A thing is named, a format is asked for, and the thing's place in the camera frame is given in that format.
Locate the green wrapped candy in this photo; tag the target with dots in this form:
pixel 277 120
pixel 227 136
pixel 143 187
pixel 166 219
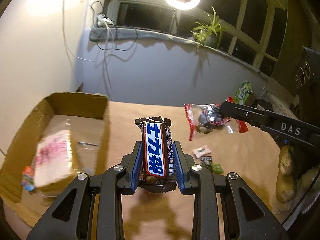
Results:
pixel 215 168

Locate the lace tablecloth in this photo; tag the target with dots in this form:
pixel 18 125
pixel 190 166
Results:
pixel 277 102

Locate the potted spider plant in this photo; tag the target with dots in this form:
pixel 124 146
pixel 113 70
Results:
pixel 210 37

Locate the dark storage box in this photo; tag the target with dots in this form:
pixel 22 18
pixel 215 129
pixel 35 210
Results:
pixel 262 104

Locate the clear red-edged snack bag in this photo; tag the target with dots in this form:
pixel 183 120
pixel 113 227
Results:
pixel 197 120

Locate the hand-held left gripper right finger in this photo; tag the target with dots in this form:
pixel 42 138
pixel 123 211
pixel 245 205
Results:
pixel 179 177

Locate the clear bag of wafers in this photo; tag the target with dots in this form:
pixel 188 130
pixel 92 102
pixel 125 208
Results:
pixel 52 157

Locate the small blue candy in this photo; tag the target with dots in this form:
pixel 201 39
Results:
pixel 28 180

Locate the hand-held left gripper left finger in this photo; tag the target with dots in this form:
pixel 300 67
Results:
pixel 134 180

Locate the brown chocolate bar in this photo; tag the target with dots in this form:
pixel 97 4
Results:
pixel 155 152

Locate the cardboard box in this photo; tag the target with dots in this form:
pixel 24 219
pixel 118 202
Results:
pixel 75 105

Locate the white power strip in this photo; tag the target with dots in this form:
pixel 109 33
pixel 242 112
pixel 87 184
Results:
pixel 103 20

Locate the black tripod stand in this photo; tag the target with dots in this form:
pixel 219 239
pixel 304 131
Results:
pixel 174 20

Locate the pink wrapped candy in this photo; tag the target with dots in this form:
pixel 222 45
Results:
pixel 201 152

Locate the white window frame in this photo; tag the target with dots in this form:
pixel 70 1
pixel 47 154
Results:
pixel 240 17

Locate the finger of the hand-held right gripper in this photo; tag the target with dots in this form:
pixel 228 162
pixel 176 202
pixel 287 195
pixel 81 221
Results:
pixel 246 113

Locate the green printed bag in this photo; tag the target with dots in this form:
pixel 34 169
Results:
pixel 242 92

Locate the small black snack packet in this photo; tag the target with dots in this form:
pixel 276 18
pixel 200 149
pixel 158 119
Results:
pixel 206 161

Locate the dark panel with gold ornament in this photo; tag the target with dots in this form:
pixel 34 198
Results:
pixel 305 67

